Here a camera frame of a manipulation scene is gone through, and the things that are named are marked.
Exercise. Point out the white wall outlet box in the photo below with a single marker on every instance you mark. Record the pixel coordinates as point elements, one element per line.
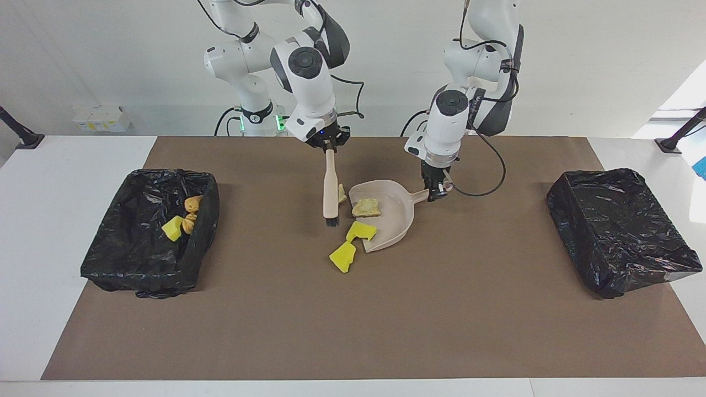
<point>102,118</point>

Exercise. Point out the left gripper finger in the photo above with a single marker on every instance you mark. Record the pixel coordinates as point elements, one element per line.
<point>445,187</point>
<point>432,193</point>

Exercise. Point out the brown paper table mat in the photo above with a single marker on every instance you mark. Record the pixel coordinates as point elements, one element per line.
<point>331,342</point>

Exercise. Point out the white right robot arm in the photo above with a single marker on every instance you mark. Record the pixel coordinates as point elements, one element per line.
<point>311,94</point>

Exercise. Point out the black camera stand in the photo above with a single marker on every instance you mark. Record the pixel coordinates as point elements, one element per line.
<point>25,138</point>
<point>670,144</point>

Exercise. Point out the blue object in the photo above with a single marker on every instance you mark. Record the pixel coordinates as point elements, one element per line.
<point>702,168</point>

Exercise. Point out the beige brush black bristles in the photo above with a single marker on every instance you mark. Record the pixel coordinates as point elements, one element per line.
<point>330,187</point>

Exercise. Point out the black bag lined bin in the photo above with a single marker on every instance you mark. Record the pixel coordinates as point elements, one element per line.
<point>132,259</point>
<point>618,231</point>

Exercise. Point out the yellow sponge piece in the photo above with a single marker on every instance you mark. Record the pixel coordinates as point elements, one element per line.
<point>361,231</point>
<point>342,259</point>
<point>172,229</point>

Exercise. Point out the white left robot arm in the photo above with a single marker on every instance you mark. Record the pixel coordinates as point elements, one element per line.
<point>449,121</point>

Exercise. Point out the striped croissant bread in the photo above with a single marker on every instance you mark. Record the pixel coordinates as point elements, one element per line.
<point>190,223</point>

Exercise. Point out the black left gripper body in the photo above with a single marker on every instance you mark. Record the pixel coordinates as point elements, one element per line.
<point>433,175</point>

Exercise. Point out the brown fried croquette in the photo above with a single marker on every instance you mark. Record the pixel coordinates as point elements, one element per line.
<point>193,204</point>

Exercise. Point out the beige plastic dustpan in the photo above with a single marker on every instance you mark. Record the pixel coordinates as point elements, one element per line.
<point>394,220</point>

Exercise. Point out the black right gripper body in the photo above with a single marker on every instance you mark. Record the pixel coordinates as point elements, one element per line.
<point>331,139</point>

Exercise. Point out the pale fried dumpling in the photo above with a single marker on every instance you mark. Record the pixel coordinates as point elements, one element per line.
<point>342,194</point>
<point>366,208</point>

